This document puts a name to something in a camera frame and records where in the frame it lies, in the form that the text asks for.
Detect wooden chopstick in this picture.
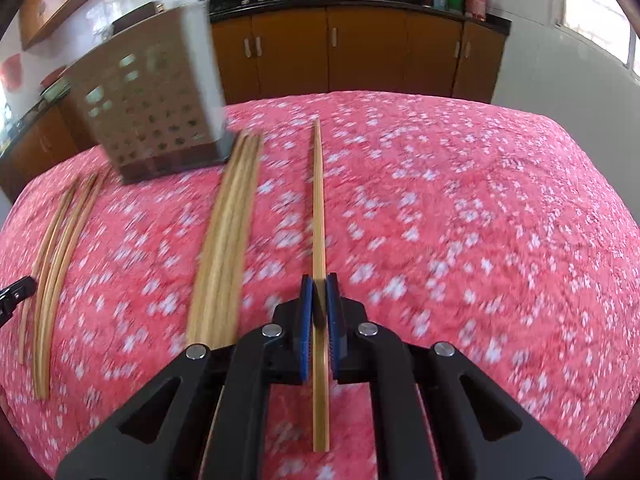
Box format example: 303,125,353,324
17,167,111,400
185,131,265,480
311,119,330,453

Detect pink floral tablecloth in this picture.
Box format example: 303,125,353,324
1,92,639,474

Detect left side counter cabinet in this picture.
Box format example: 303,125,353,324
1,94,96,204

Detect window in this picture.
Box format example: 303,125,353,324
556,0,639,79

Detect perforated grey utensil holder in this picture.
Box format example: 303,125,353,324
63,3,235,184

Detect brown lower kitchen cabinets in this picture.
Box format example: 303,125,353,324
212,6,509,104

